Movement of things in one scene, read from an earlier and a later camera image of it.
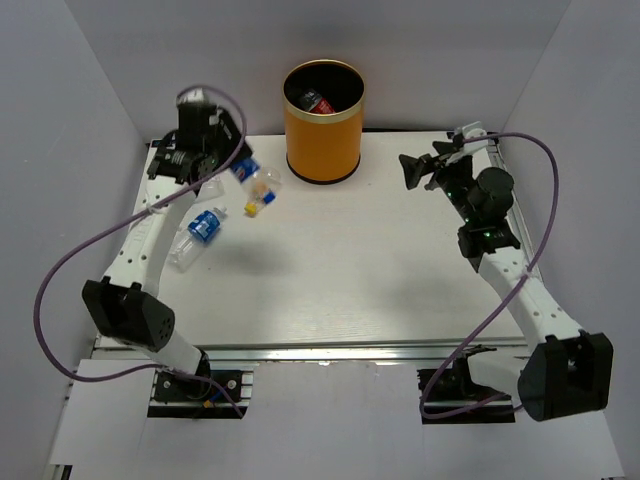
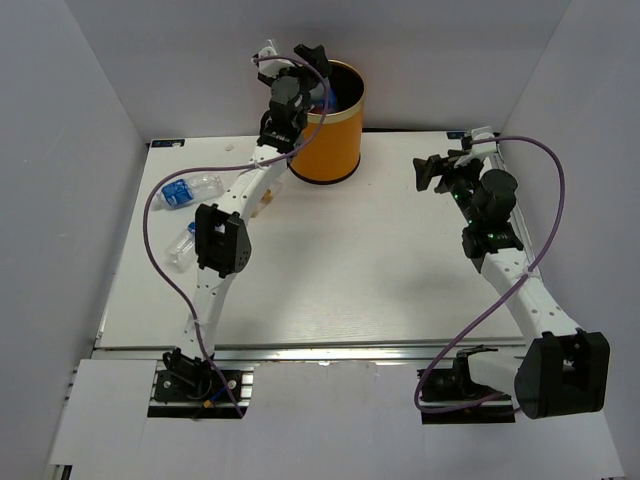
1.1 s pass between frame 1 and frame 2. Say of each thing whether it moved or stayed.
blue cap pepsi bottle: moved
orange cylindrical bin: stayed
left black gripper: moved
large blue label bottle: stayed
